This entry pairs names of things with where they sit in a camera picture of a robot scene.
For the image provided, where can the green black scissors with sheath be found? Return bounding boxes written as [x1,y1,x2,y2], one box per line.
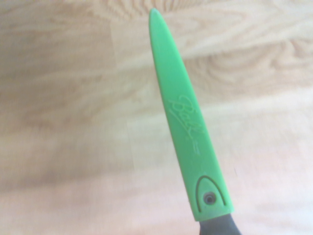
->
[149,7,243,235]

